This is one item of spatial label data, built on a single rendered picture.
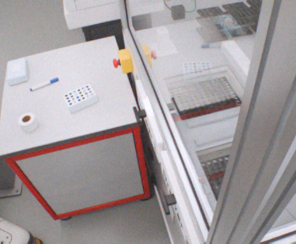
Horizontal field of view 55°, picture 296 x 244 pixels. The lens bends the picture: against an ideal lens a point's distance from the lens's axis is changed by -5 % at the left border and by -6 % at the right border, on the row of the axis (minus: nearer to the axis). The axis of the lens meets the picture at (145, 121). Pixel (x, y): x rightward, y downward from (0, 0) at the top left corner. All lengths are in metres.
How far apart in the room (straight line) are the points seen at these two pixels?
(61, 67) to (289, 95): 1.33
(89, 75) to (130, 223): 0.87
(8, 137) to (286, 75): 1.15
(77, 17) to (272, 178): 1.46
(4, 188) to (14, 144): 0.89
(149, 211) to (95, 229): 0.33
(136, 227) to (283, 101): 1.56
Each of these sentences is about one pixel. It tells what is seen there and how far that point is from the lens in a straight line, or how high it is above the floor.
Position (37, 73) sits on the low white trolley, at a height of 0.76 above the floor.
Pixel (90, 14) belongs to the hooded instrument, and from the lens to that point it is 1.63.
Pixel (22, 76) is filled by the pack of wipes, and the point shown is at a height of 0.80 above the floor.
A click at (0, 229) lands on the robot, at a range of 1.65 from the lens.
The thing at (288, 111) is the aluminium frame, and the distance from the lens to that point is 0.24.
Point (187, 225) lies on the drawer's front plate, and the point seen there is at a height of 0.93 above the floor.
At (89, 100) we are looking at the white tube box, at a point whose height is 0.78.
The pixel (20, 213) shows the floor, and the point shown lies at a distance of 1.98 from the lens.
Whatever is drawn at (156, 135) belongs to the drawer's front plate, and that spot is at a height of 0.93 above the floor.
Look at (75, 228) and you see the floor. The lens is 1.81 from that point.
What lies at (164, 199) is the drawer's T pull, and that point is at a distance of 0.78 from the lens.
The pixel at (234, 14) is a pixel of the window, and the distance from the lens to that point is 0.31.
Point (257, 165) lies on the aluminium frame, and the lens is 0.30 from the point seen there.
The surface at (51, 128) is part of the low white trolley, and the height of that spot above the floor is 0.76.
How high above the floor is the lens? 1.62
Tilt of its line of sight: 49 degrees down
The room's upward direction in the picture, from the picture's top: 7 degrees counter-clockwise
